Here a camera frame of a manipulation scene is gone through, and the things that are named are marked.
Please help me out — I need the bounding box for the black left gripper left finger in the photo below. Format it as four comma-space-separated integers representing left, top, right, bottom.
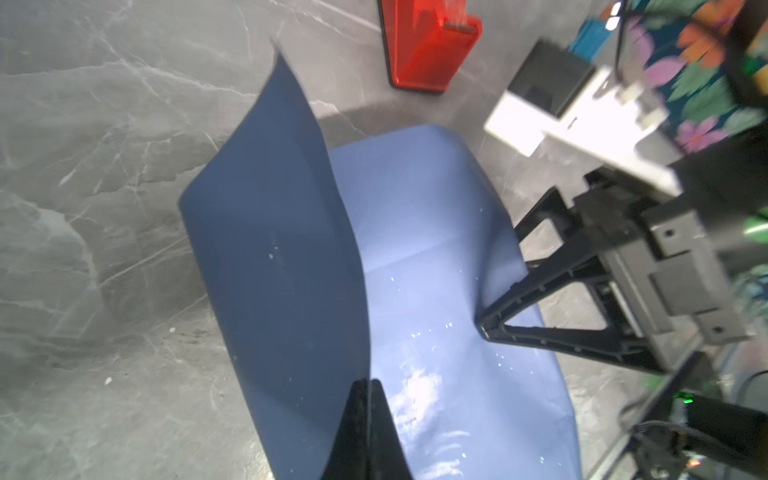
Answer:
321, 379, 370, 480

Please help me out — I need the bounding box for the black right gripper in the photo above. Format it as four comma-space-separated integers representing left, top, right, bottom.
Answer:
475, 179, 751, 374

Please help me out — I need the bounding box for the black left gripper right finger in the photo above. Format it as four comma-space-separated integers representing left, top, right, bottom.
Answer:
368, 379, 413, 480

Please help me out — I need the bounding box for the red tape dispenser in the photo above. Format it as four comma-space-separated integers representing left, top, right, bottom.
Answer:
377, 0, 483, 94

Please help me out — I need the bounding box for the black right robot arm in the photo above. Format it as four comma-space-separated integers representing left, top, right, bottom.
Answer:
475, 1, 767, 479

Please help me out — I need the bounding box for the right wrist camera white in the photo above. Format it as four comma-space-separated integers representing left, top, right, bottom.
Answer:
484, 39, 682, 197

